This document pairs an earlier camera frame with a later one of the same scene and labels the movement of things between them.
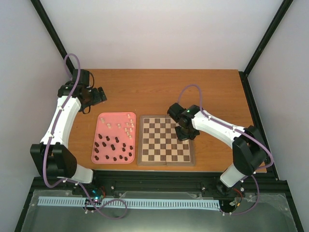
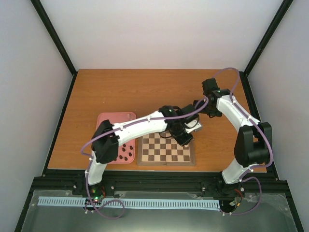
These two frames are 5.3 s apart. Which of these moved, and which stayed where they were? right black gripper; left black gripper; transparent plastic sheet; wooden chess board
Moved: left black gripper; right black gripper
Stayed: transparent plastic sheet; wooden chess board
